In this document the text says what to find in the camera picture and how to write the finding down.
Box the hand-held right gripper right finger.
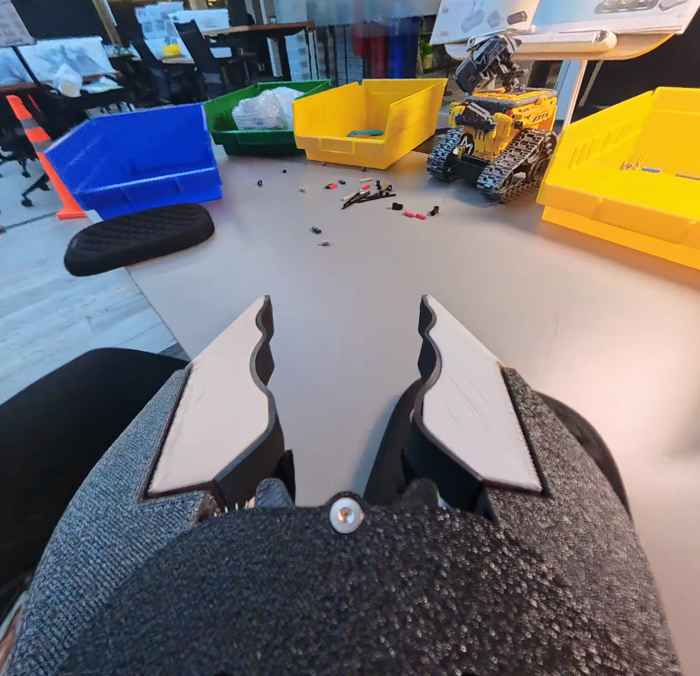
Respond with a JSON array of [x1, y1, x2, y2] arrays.
[[413, 295, 543, 493]]

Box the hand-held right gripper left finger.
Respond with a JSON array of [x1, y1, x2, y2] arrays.
[[148, 296, 286, 496]]

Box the pile of black brick parts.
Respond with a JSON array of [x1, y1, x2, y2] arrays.
[[256, 166, 397, 211]]

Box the blue storage bin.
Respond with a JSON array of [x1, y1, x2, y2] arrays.
[[45, 103, 223, 220]]

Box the yellow tracked toy robot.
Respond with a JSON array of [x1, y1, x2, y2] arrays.
[[427, 35, 559, 203]]

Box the yellow storage bin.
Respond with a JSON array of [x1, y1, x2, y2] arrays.
[[537, 87, 700, 270], [292, 78, 448, 170]]

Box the wooden background desk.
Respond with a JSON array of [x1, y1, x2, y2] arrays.
[[202, 22, 315, 81]]

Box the person's dark trousers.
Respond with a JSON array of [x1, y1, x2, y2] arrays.
[[0, 348, 189, 622]]

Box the green storage bin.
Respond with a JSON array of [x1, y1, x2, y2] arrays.
[[204, 79, 333, 156]]

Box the orange traffic cone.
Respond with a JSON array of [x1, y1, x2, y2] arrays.
[[5, 93, 88, 220]]

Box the clear plastic bags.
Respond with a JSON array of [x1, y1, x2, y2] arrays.
[[232, 87, 304, 131]]

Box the black office chair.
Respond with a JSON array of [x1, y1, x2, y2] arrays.
[[175, 20, 230, 100]]

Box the white book stand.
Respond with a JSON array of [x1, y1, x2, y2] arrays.
[[446, 28, 679, 135]]

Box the building instruction booklet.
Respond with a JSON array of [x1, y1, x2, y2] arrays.
[[430, 0, 700, 45]]

